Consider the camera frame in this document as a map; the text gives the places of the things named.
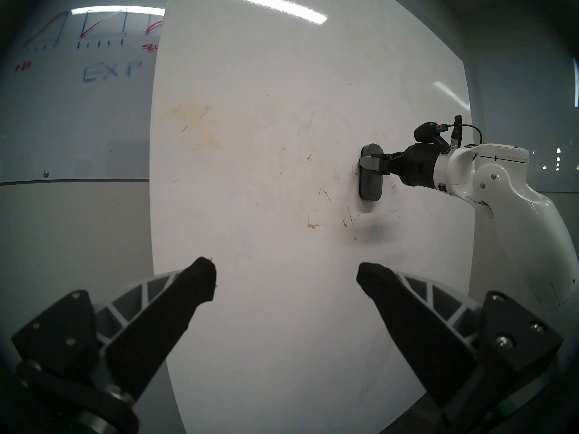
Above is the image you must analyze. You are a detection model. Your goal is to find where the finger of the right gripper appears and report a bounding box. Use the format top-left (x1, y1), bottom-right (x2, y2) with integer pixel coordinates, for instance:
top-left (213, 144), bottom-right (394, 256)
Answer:
top-left (360, 152), bottom-right (405, 176)

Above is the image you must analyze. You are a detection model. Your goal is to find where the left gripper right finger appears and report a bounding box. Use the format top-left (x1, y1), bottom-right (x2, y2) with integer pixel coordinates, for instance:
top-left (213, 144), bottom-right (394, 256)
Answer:
top-left (356, 261), bottom-right (564, 427)

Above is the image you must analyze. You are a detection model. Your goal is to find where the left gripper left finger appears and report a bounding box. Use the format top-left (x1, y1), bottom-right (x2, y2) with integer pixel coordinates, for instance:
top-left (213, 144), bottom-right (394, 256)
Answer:
top-left (11, 257), bottom-right (217, 404)

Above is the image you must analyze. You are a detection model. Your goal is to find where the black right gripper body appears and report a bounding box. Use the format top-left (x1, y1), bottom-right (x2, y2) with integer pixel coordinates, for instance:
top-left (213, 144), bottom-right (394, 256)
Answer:
top-left (388, 142), bottom-right (442, 188)

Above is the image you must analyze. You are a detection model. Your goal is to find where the dark grey whiteboard eraser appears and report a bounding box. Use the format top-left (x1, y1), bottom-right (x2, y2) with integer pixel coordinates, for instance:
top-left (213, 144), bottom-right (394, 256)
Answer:
top-left (359, 143), bottom-right (386, 201)

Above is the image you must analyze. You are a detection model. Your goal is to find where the white freestanding whiteboard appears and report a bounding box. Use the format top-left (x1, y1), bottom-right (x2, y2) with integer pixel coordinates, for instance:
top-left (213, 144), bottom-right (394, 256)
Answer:
top-left (148, 0), bottom-right (475, 434)

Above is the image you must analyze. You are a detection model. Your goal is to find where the thin black right camera cable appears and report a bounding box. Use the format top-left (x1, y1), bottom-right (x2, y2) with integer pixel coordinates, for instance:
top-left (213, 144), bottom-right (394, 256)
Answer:
top-left (449, 115), bottom-right (483, 151)

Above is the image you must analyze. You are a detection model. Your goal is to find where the wall-mounted glass board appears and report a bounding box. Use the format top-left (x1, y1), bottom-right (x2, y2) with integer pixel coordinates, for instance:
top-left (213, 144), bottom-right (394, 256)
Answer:
top-left (474, 62), bottom-right (579, 194)
top-left (0, 4), bottom-right (166, 185)

